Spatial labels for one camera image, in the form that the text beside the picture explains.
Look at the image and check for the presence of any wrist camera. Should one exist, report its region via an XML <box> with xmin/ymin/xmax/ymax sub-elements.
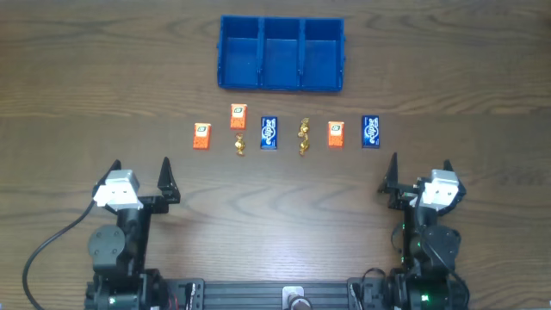
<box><xmin>415</xmin><ymin>169</ymin><xmax>461</xmax><ymax>212</ymax></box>
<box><xmin>92</xmin><ymin>169</ymin><xmax>144</xmax><ymax>212</ymax></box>

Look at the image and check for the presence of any mounting rail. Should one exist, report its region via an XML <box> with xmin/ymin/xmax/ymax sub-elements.
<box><xmin>163</xmin><ymin>278</ymin><xmax>391</xmax><ymax>310</ymax></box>

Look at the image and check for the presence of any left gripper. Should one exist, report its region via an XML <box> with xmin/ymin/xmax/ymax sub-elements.
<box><xmin>92</xmin><ymin>156</ymin><xmax>182</xmax><ymax>215</ymax></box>

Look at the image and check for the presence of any blue tray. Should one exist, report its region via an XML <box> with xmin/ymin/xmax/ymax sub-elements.
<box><xmin>216</xmin><ymin>15</ymin><xmax>347</xmax><ymax>93</ymax></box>

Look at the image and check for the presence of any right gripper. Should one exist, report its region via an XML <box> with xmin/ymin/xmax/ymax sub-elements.
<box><xmin>377</xmin><ymin>152</ymin><xmax>467</xmax><ymax>211</ymax></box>

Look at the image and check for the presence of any orange candy box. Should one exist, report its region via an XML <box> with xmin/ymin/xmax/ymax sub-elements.
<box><xmin>192</xmin><ymin>122</ymin><xmax>213</xmax><ymax>151</ymax></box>
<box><xmin>327</xmin><ymin>121</ymin><xmax>346</xmax><ymax>149</ymax></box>
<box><xmin>229</xmin><ymin>102</ymin><xmax>249</xmax><ymax>131</ymax></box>

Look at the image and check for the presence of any blue candy pack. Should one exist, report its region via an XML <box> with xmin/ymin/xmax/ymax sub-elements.
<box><xmin>259</xmin><ymin>116</ymin><xmax>279</xmax><ymax>151</ymax></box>
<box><xmin>361</xmin><ymin>115</ymin><xmax>381</xmax><ymax>150</ymax></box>

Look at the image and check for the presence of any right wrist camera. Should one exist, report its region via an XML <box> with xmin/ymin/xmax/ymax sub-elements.
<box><xmin>415</xmin><ymin>169</ymin><xmax>461</xmax><ymax>212</ymax></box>

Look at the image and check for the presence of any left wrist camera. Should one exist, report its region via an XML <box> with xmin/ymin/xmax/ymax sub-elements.
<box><xmin>92</xmin><ymin>169</ymin><xmax>144</xmax><ymax>212</ymax></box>

